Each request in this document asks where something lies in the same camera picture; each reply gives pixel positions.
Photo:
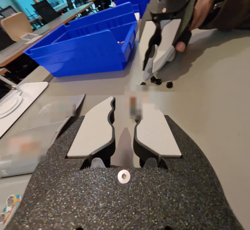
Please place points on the small black toy piece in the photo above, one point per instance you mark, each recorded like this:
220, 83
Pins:
169, 85
143, 83
158, 82
153, 78

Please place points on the wooden chair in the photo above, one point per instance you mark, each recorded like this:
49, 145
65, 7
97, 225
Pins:
15, 25

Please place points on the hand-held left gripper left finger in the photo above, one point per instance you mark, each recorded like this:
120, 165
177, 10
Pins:
93, 134

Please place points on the grey desk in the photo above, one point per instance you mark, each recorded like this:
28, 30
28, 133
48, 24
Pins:
205, 97

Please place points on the open grey instruction booklet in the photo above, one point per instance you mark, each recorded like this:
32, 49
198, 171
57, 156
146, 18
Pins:
64, 116

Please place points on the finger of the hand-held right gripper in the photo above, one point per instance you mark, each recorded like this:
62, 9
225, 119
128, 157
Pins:
169, 35
145, 37

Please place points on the person's right forearm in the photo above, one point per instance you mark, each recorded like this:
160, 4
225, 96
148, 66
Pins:
234, 5

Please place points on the blue plastic bin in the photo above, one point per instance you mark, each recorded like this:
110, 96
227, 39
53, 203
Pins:
82, 58

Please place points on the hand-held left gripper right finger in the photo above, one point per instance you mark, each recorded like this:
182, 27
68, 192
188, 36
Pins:
158, 136

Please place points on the black office chair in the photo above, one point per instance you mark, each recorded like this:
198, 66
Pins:
46, 9

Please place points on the long wooden table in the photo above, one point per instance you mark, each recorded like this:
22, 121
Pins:
58, 19

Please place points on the person's right hand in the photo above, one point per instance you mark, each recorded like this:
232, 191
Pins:
205, 5

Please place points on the clear plastic tray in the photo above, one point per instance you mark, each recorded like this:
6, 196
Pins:
31, 37

